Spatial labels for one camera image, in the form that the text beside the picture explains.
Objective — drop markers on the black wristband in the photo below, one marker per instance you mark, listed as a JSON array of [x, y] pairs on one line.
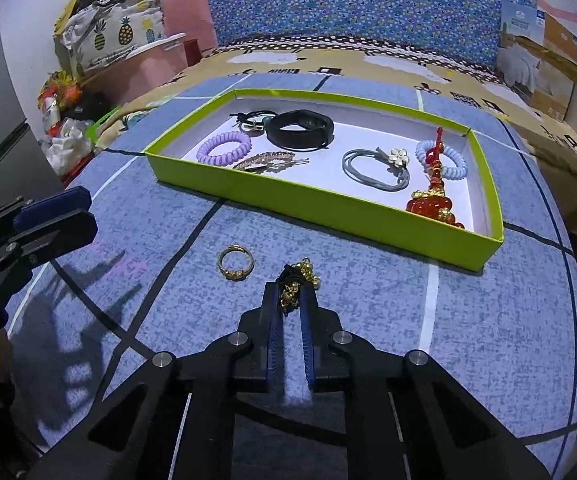
[[300, 130]]

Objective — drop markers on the pineapple print fabric bag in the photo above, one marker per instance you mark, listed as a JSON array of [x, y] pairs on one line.
[[106, 31]]

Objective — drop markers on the blue checked bed cover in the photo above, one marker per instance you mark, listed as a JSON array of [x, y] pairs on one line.
[[171, 270]]

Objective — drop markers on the red knot tassel charm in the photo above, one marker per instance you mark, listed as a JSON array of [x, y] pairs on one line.
[[432, 159]]

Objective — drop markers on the green shallow tray box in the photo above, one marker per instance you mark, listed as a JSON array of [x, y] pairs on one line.
[[319, 192]]

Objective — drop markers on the cardboard bedding box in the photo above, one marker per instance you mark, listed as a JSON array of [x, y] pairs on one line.
[[538, 83]]

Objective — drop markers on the colourful clutter pile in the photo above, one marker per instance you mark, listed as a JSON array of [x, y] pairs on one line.
[[70, 116]]

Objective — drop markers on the pink storage box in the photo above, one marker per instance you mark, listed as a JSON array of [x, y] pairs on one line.
[[141, 71]]

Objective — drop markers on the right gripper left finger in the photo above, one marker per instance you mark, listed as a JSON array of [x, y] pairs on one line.
[[259, 370]]

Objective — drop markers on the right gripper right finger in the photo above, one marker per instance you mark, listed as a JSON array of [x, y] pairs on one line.
[[322, 334]]

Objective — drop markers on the beige patterned bed sheet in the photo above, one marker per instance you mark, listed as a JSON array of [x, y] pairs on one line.
[[552, 142]]

